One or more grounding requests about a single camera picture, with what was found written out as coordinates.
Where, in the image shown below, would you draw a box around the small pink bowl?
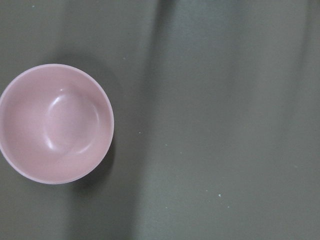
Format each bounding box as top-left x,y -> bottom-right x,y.
0,64 -> 115,185

